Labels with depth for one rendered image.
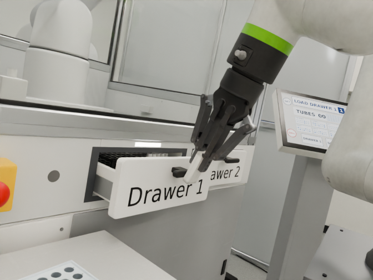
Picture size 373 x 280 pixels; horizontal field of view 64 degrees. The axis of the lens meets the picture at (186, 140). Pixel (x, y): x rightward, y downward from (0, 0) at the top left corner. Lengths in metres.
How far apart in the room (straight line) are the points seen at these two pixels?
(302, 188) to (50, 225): 1.10
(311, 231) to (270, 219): 0.80
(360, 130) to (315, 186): 0.71
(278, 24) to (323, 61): 1.73
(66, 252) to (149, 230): 0.28
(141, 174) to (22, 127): 0.21
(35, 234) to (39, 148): 0.15
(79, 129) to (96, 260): 0.23
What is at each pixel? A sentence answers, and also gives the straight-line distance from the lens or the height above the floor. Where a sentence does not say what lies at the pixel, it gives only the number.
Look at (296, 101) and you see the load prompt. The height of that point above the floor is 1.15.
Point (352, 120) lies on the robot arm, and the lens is 0.81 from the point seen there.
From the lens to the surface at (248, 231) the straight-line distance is 2.39.
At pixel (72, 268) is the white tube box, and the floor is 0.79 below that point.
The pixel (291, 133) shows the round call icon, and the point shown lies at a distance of 1.30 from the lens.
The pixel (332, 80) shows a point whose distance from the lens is 2.20.
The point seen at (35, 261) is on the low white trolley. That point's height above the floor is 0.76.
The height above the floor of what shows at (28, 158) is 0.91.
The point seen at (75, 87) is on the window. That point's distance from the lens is 0.58.
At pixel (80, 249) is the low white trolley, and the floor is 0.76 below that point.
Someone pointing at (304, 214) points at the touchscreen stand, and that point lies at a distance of 1.49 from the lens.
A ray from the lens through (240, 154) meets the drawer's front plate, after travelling 1.02.
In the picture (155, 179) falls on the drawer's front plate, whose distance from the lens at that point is 0.60.
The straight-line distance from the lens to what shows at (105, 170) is 0.60.
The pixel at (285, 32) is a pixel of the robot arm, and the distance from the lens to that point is 0.52.
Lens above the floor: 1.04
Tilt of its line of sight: 6 degrees down
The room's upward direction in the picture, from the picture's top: 11 degrees clockwise
